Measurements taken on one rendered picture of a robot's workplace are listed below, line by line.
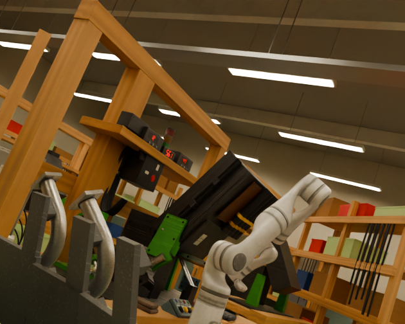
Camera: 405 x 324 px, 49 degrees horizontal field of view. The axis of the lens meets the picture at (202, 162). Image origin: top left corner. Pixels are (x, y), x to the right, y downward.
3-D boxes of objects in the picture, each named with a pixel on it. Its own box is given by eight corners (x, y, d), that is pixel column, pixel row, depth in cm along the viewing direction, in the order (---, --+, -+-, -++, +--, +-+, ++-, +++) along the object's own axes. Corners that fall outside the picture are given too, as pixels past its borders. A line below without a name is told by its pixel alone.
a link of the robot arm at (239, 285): (236, 290, 168) (249, 281, 167) (221, 265, 174) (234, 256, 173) (244, 292, 176) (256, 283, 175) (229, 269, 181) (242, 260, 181)
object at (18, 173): (173, 289, 287) (226, 151, 305) (-20, 251, 161) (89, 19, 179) (162, 284, 292) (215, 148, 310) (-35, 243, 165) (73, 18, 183)
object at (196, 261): (226, 276, 215) (228, 270, 215) (213, 272, 201) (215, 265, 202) (161, 249, 234) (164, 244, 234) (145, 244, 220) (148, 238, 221)
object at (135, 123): (144, 139, 215) (150, 126, 216) (127, 126, 202) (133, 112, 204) (133, 136, 218) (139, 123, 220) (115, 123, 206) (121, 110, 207)
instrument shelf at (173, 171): (205, 191, 268) (207, 185, 269) (119, 134, 191) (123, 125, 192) (171, 181, 280) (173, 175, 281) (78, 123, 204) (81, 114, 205)
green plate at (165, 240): (171, 267, 203) (192, 228, 212) (164, 260, 197) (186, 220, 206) (151, 258, 209) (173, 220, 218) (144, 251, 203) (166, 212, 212)
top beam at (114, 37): (226, 151, 306) (231, 139, 307) (88, 18, 178) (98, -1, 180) (215, 148, 310) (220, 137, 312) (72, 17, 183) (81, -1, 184)
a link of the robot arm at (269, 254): (251, 281, 174) (240, 262, 180) (283, 257, 172) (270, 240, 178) (243, 276, 169) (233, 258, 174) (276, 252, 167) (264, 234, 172)
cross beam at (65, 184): (173, 237, 289) (178, 224, 291) (20, 175, 179) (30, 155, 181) (166, 234, 292) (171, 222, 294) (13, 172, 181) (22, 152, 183)
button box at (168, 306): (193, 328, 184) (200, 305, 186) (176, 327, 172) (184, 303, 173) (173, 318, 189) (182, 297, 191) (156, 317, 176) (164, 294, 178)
